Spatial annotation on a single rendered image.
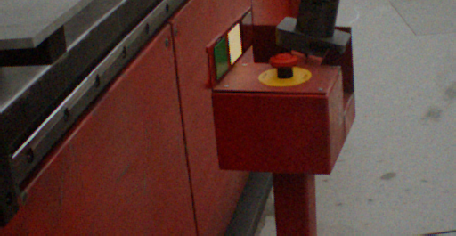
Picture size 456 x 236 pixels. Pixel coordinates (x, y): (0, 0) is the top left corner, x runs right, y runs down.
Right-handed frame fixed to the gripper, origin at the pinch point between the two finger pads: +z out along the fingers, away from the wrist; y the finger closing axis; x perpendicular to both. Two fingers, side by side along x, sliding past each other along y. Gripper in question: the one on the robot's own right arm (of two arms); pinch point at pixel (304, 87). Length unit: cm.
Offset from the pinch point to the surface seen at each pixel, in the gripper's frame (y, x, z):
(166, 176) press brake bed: 21.3, -7.6, 25.6
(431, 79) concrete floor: -21, -201, 64
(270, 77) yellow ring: 3.2, 10.3, -4.4
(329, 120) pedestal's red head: -6.4, 14.3, -2.4
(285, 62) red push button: 1.4, 11.2, -7.4
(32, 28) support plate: 14, 58, -23
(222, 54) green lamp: 10.1, 10.7, -6.0
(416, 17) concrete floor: -6, -289, 65
